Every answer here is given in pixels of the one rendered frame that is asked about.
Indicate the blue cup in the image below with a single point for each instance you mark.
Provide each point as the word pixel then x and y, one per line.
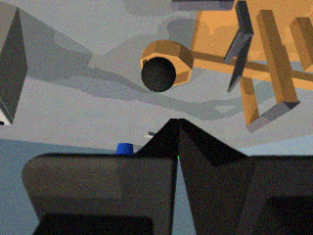
pixel 124 148

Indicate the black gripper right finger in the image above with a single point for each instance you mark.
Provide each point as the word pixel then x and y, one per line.
pixel 227 189

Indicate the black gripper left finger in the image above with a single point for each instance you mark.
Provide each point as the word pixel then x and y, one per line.
pixel 140 184

